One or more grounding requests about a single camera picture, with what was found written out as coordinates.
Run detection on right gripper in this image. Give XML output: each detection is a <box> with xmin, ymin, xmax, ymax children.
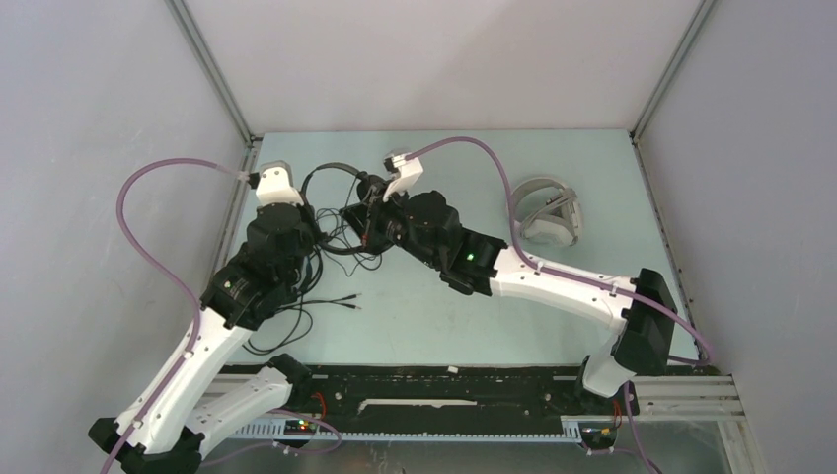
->
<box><xmin>339</xmin><ymin>182</ymin><xmax>441</xmax><ymax>271</ymax></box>

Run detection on black headphones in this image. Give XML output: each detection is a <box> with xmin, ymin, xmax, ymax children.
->
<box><xmin>299</xmin><ymin>162</ymin><xmax>387</xmax><ymax>257</ymax></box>

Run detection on white headphones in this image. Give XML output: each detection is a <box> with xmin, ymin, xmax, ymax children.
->
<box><xmin>510</xmin><ymin>176</ymin><xmax>583</xmax><ymax>247</ymax></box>

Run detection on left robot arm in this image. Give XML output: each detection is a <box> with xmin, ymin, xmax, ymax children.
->
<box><xmin>89</xmin><ymin>201</ymin><xmax>317</xmax><ymax>473</ymax></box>

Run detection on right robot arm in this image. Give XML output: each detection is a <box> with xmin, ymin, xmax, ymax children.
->
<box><xmin>340</xmin><ymin>191</ymin><xmax>675</xmax><ymax>413</ymax></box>

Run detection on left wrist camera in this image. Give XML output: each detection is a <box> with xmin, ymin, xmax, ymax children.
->
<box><xmin>247</xmin><ymin>160</ymin><xmax>304</xmax><ymax>208</ymax></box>

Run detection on black cable with two plugs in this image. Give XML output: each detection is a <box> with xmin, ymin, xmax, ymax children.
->
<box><xmin>242</xmin><ymin>294</ymin><xmax>362</xmax><ymax>356</ymax></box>

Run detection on aluminium frame rail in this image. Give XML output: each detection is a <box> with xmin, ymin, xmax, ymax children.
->
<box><xmin>165</xmin><ymin>0</ymin><xmax>261</xmax><ymax>276</ymax></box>

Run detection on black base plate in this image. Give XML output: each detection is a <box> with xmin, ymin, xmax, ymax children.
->
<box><xmin>250</xmin><ymin>353</ymin><xmax>639</xmax><ymax>436</ymax></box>

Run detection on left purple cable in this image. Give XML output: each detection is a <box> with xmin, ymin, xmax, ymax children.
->
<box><xmin>98</xmin><ymin>158</ymin><xmax>253</xmax><ymax>474</ymax></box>

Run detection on white cable duct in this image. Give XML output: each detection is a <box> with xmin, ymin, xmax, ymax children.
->
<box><xmin>229</xmin><ymin>418</ymin><xmax>581</xmax><ymax>443</ymax></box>

